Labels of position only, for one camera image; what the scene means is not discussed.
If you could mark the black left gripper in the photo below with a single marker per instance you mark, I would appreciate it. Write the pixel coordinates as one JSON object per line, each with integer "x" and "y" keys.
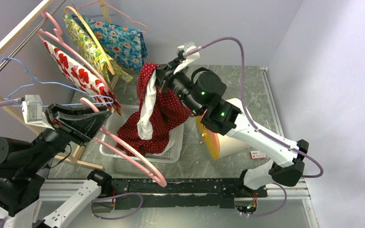
{"x": 81, "y": 123}

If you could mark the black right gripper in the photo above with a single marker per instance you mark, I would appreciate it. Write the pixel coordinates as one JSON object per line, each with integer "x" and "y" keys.
{"x": 163, "y": 73}

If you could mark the white red flower skirt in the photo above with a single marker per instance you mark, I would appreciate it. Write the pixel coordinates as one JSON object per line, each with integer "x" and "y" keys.
{"x": 83, "y": 79}

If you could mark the pink plastic hanger front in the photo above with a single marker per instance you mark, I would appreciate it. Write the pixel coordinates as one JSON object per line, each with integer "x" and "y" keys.
{"x": 149, "y": 169}

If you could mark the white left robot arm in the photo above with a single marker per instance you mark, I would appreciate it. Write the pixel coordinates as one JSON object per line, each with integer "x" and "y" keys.
{"x": 21, "y": 161}

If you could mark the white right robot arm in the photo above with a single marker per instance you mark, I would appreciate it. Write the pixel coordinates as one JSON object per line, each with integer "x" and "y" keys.
{"x": 202, "y": 95}

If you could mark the blue floral skirt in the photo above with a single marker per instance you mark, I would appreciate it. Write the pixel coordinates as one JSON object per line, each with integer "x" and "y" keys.
{"x": 125, "y": 45}

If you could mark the yellow wooden hanger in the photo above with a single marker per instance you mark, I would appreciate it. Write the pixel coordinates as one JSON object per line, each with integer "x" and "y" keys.
{"x": 92, "y": 35}

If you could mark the yellow lemon print skirt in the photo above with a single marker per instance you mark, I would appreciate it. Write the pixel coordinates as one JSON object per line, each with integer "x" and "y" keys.
{"x": 89, "y": 50}

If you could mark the pink plastic hanger back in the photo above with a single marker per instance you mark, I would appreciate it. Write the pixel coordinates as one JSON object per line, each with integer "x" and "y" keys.
{"x": 57, "y": 29}

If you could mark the wooden clothes rack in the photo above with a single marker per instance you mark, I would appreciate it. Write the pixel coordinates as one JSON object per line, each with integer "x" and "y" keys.
{"x": 16, "y": 32}

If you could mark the white plastic basket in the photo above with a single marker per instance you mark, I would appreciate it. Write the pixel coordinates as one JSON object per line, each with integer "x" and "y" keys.
{"x": 172, "y": 152}

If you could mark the white cylindrical bin orange lid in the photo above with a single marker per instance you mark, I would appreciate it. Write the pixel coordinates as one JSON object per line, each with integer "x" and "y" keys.
{"x": 220, "y": 146}

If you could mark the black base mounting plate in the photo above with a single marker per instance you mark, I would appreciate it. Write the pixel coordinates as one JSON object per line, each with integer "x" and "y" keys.
{"x": 131, "y": 193}

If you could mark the small red white card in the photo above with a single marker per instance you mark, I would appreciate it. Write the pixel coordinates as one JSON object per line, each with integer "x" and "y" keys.
{"x": 257, "y": 155}

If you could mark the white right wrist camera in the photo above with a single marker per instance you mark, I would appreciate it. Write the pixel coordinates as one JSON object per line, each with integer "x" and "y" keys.
{"x": 186, "y": 54}

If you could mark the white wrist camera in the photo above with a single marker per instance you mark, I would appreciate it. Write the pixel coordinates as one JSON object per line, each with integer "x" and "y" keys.
{"x": 32, "y": 111}
{"x": 186, "y": 54}

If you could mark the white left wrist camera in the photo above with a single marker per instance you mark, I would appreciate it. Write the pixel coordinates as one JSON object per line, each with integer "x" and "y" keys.
{"x": 32, "y": 111}

